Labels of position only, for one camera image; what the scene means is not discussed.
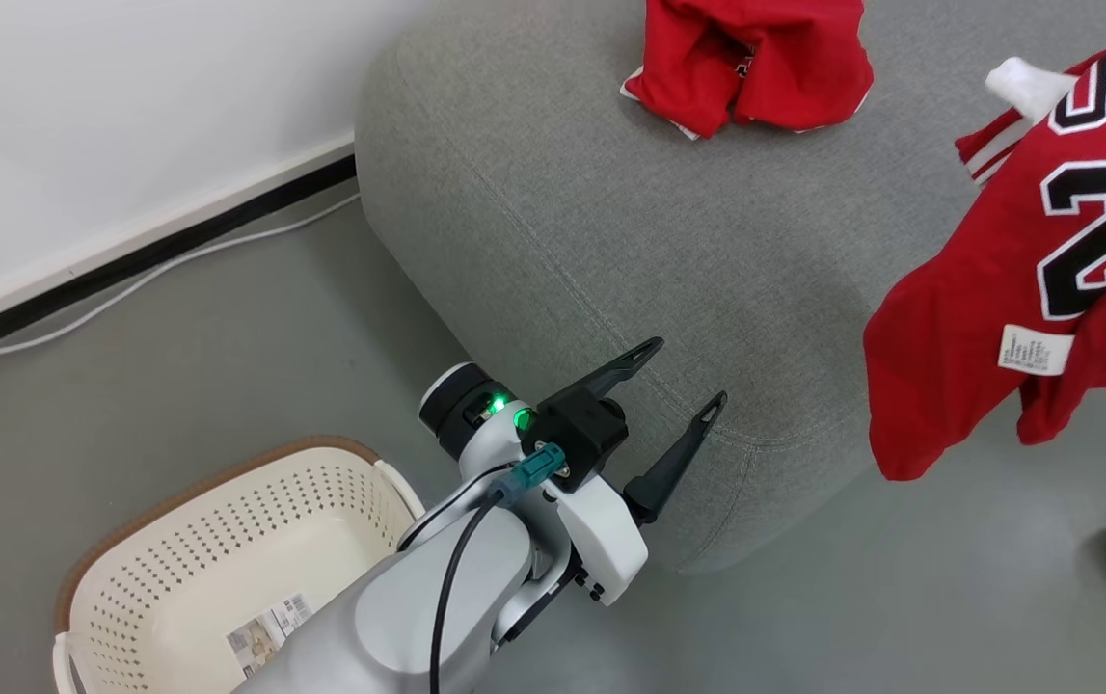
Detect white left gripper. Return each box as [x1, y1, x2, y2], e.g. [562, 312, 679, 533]
[461, 336, 729, 608]

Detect red shorts with white trim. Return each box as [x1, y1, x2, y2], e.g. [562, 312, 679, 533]
[620, 0, 876, 142]

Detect red jersey with number 23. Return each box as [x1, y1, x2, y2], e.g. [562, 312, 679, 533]
[863, 10, 1106, 482]

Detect grey fabric sofa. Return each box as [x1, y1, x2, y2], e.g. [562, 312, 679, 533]
[355, 0, 1106, 575]

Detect paper label with barcode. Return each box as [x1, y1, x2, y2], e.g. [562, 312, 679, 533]
[226, 592, 311, 678]

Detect cream perforated plastic laundry basket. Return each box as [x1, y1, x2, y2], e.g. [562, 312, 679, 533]
[53, 436, 428, 694]

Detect white and black baseboard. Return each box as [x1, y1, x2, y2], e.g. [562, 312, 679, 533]
[0, 135, 359, 365]

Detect black cable with teal connector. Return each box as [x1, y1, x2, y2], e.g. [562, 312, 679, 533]
[396, 442, 569, 694]

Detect white floor cable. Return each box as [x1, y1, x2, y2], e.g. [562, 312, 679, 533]
[0, 193, 362, 373]

